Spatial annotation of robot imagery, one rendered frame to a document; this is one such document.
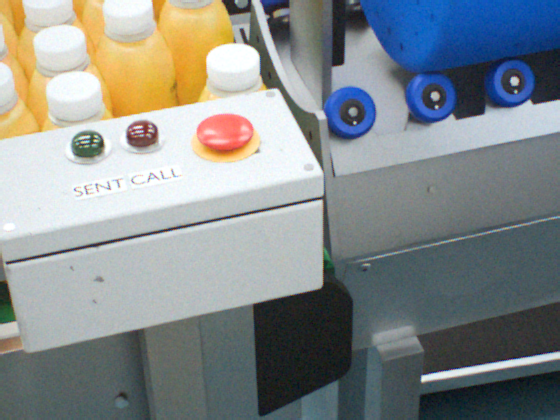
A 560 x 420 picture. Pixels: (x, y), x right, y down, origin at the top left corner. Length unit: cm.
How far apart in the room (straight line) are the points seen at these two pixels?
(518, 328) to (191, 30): 113
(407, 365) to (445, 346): 66
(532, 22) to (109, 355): 44
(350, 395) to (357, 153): 54
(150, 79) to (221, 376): 25
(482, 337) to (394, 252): 88
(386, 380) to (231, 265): 55
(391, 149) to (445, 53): 10
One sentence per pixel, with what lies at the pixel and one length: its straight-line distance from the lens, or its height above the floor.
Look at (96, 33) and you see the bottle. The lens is 100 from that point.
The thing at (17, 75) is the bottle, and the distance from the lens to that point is 94.
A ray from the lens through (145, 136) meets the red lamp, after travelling 74.
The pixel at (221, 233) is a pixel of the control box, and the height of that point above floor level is 107.
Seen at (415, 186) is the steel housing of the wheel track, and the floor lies 88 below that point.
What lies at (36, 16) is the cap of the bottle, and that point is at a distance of 95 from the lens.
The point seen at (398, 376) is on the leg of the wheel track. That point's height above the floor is 60.
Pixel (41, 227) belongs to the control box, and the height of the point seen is 110.
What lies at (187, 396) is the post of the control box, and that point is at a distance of 86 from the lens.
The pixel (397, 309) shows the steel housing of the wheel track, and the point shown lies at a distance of 120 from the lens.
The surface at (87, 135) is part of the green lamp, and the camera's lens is 74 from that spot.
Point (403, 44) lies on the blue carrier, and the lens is 105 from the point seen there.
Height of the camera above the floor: 154
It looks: 40 degrees down
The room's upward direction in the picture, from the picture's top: 2 degrees counter-clockwise
